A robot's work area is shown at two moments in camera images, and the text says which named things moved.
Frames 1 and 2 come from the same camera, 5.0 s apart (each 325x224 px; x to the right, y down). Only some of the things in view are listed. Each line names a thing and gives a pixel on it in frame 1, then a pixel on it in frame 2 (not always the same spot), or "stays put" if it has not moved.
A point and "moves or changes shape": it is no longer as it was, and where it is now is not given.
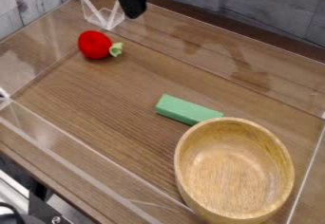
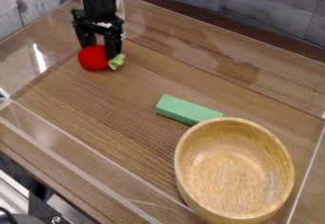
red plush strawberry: [95, 45] moves or changes shape
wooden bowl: [234, 171] stays put
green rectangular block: [185, 110] stays put
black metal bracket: [43, 211] stays put
